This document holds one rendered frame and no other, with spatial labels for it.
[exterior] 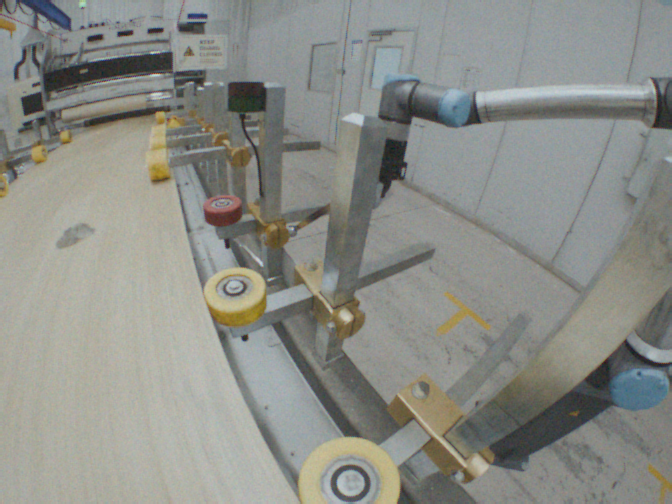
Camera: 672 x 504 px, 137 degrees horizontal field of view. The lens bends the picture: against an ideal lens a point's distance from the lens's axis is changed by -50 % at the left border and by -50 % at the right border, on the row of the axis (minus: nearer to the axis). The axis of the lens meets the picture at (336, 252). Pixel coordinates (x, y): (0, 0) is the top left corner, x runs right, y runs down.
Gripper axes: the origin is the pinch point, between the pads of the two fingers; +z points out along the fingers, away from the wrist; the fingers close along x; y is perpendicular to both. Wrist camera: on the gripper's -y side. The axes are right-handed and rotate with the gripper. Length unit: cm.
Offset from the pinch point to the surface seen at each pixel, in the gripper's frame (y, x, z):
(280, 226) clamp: -32.4, -8.1, -4.4
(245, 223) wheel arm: -37.7, -1.5, -3.0
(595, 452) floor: 75, -136, 83
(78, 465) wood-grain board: -67, -40, -7
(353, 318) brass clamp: -33.1, -33.5, -3.8
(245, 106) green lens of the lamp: -38.5, -6.9, -27.3
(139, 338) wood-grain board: -59, -28, -7
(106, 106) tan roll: -105, 225, -23
